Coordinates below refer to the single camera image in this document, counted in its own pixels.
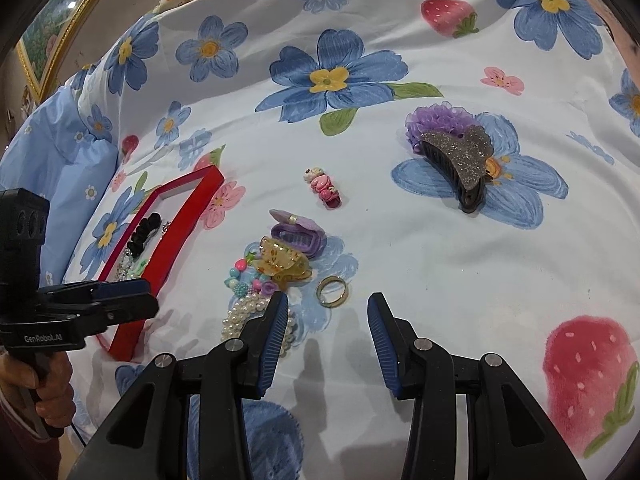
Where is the pink cartoon hair clip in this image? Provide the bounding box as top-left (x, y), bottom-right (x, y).
top-left (303, 167), bottom-right (343, 209)

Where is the gold framed painting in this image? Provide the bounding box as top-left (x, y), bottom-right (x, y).
top-left (15, 0), bottom-right (133, 101)

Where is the person's left hand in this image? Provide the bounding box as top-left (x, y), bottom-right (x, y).
top-left (0, 349), bottom-right (76, 421)

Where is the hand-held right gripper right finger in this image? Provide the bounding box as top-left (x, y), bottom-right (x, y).
top-left (366, 292), bottom-right (588, 480)

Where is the floral strawberry bedsheet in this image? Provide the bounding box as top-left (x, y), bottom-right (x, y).
top-left (65, 0), bottom-right (640, 480)

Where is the glitter grey hair claw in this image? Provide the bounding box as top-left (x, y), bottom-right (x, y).
top-left (417, 125), bottom-right (493, 215)

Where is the yellow translucent hair claw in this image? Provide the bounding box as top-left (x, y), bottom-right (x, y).
top-left (250, 236), bottom-right (315, 291)

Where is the purple hair claw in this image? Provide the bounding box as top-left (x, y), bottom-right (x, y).
top-left (270, 209), bottom-right (327, 260)

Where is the gold ring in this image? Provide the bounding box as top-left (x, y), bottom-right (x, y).
top-left (315, 276), bottom-right (350, 307)

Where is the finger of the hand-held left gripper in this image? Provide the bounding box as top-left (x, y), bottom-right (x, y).
top-left (36, 278), bottom-right (153, 307)
top-left (36, 293), bottom-right (161, 335)

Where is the colourful bead bracelet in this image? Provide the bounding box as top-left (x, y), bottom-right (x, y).
top-left (224, 255), bottom-right (278, 298)

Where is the pearl bracelet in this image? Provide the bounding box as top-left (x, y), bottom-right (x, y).
top-left (220, 291), bottom-right (296, 358)

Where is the light blue pillow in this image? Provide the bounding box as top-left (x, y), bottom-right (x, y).
top-left (0, 67), bottom-right (123, 286)

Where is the purple scrunchie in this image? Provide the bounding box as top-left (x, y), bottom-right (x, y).
top-left (404, 104), bottom-right (473, 153)

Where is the red shallow box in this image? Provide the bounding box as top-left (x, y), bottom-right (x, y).
top-left (97, 165), bottom-right (225, 361)

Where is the black scrunchie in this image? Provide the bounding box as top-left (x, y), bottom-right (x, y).
top-left (126, 212), bottom-right (163, 260)

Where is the person's left forearm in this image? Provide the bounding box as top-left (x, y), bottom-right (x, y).
top-left (0, 392), bottom-right (63, 480)

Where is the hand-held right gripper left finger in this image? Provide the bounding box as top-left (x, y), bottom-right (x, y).
top-left (65, 291), bottom-right (291, 480)

